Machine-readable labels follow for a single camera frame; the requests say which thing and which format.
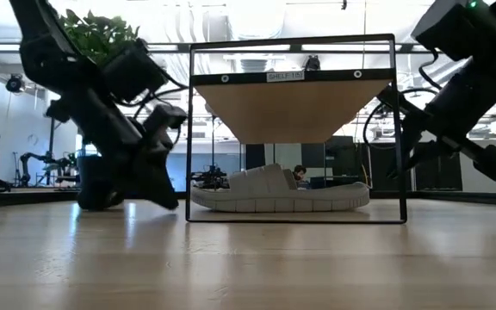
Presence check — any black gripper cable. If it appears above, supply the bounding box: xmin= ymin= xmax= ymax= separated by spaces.
xmin=114 ymin=85 xmax=189 ymax=121

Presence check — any green leafy plant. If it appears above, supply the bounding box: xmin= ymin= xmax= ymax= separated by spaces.
xmin=58 ymin=9 xmax=141 ymax=66

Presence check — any black background machine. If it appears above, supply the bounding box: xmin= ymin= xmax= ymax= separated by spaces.
xmin=190 ymin=165 xmax=230 ymax=191

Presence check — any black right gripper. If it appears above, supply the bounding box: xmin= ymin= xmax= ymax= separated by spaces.
xmin=376 ymin=72 xmax=496 ymax=183

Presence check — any white shelf label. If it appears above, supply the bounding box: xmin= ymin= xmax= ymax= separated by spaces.
xmin=266 ymin=71 xmax=306 ymax=83

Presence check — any black partition panel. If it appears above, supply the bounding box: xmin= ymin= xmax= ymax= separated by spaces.
xmin=411 ymin=141 xmax=496 ymax=192

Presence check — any white rubber slide sandal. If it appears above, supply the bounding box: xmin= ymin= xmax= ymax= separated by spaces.
xmin=189 ymin=163 xmax=371 ymax=214

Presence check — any black frame wooden shelf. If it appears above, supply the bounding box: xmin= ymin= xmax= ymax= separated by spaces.
xmin=184 ymin=33 xmax=408 ymax=225

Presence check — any person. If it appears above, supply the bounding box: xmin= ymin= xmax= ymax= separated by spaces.
xmin=292 ymin=164 xmax=309 ymax=184

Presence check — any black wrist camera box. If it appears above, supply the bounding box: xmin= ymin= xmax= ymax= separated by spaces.
xmin=101 ymin=38 xmax=170 ymax=103

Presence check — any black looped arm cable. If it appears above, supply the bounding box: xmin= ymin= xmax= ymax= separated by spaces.
xmin=362 ymin=88 xmax=439 ymax=151

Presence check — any black camera cable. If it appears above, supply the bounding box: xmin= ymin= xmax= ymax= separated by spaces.
xmin=157 ymin=68 xmax=189 ymax=91

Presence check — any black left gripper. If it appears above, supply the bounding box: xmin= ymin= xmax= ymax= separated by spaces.
xmin=45 ymin=88 xmax=188 ymax=212

